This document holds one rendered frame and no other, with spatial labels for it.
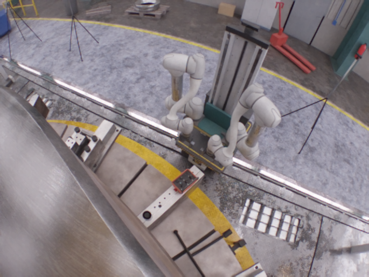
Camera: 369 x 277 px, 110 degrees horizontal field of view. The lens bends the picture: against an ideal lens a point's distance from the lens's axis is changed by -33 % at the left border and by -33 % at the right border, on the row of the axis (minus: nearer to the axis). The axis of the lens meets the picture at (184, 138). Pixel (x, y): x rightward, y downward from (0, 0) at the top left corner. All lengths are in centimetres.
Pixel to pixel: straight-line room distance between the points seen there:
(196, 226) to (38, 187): 165
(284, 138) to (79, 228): 314
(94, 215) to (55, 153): 30
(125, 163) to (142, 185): 35
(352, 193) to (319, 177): 91
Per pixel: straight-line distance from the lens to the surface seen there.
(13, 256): 84
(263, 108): 126
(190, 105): 188
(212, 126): 205
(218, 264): 214
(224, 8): 667
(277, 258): 276
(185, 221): 208
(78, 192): 69
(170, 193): 174
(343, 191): 380
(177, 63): 142
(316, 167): 349
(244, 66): 161
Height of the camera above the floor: 237
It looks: 59 degrees down
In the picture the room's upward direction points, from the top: 8 degrees clockwise
